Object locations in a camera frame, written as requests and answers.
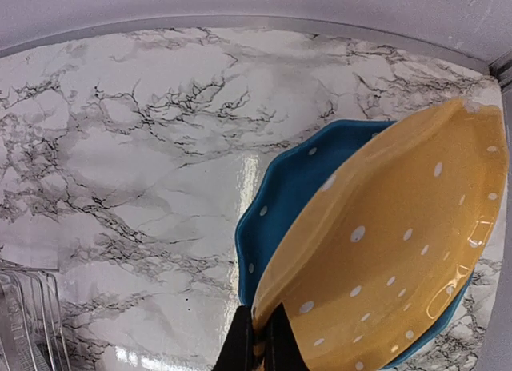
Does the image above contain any metal wire dish rack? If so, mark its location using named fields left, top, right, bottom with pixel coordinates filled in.
left=1, top=260, right=71, bottom=370

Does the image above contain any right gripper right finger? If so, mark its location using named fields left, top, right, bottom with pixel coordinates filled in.
left=264, top=304, right=309, bottom=371

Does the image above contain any right aluminium frame post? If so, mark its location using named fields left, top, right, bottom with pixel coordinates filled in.
left=489, top=50, right=512, bottom=91

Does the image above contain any blue polka dot plate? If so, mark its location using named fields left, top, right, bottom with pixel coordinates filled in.
left=235, top=121, right=473, bottom=369

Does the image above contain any yellow polka dot plate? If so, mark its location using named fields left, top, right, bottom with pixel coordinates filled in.
left=252, top=99, right=509, bottom=370

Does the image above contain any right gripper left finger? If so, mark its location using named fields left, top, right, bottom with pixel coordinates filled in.
left=213, top=306, right=254, bottom=371

